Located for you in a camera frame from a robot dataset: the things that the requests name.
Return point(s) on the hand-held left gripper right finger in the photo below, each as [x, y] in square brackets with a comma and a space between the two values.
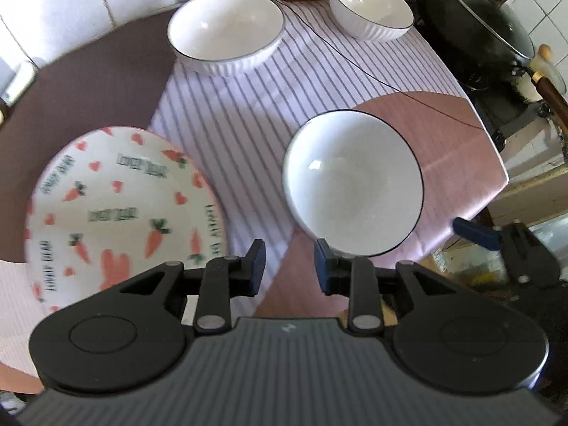
[321, 270]

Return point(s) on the white ribbed bowl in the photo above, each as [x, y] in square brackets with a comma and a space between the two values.
[355, 182]
[370, 4]
[226, 31]

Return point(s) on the rabbit and carrot print plate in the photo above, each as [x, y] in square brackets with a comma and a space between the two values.
[124, 213]

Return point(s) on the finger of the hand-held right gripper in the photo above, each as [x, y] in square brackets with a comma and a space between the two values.
[479, 235]

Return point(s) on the black wok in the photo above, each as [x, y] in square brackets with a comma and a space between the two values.
[466, 62]

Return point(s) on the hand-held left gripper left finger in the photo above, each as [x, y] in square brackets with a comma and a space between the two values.
[258, 270]

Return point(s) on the black gas stove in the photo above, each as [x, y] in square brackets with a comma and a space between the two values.
[506, 115]

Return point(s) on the glass wok lid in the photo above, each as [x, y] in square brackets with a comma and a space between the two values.
[479, 13]

